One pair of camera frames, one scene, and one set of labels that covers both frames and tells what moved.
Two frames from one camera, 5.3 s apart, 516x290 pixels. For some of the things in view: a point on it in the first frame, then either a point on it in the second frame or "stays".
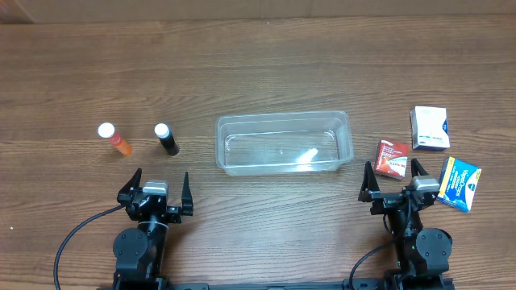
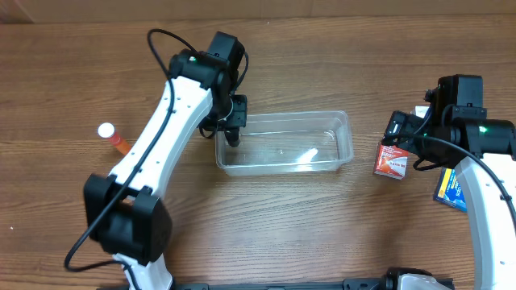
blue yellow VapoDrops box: x=458 y=184 stays
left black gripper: x=151 y=205 to x=235 y=122
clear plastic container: x=287 y=143 stays
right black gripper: x=397 y=202 to x=401 y=131
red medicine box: x=392 y=159 stays
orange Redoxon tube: x=108 y=130 stays
